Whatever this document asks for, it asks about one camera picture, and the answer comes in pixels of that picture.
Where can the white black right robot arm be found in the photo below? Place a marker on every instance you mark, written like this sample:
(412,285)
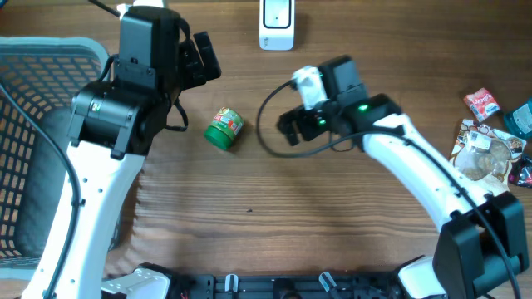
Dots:
(482,240)

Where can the grey plastic basket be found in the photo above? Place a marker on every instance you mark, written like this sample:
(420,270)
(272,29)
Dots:
(41,74)

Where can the black mounting rail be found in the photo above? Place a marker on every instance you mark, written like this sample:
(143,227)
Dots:
(357,285)

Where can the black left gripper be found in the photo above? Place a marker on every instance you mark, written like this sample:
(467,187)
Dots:
(196,74)

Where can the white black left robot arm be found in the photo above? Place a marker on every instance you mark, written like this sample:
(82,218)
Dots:
(113,123)

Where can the red white small box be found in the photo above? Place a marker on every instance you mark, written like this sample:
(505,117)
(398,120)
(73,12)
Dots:
(482,104)

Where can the white barcode scanner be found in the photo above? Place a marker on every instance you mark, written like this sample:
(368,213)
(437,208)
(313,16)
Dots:
(276,25)

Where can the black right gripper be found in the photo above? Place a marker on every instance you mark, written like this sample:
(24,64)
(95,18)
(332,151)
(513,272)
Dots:
(310,130)

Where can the brown snack pouch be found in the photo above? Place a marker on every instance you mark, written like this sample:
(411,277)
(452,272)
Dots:
(486,155)

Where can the black red snack packet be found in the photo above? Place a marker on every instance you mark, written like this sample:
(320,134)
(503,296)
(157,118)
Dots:
(521,173)

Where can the green lid jar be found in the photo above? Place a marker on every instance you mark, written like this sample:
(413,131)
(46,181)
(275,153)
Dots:
(224,128)

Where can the blue mouthwash bottle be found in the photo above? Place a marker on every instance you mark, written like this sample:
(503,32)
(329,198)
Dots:
(518,121)

